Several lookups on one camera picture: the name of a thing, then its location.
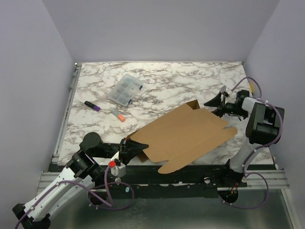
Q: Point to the orange capped marker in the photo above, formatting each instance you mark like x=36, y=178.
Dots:
x=117, y=114

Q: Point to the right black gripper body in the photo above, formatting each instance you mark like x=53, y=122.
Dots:
x=222, y=105

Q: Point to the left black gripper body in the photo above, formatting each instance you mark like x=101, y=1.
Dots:
x=121, y=148

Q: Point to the aluminium front extrusion rail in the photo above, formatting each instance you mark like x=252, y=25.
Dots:
x=210, y=176

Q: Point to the black metal base rail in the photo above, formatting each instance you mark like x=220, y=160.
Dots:
x=168, y=191

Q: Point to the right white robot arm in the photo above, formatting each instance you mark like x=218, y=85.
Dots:
x=264, y=127

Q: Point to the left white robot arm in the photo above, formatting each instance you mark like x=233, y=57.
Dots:
x=93, y=168

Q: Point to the aluminium side rail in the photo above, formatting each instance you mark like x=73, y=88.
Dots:
x=72, y=90

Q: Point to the brown cardboard box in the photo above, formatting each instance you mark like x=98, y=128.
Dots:
x=182, y=136

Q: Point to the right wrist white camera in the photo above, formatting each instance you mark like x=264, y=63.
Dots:
x=225, y=91

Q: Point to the purple black highlighter marker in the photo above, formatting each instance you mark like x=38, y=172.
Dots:
x=92, y=106

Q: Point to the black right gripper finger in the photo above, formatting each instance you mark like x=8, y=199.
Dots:
x=220, y=111
x=215, y=102

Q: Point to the clear plastic screw organizer box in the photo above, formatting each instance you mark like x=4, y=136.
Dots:
x=125, y=90

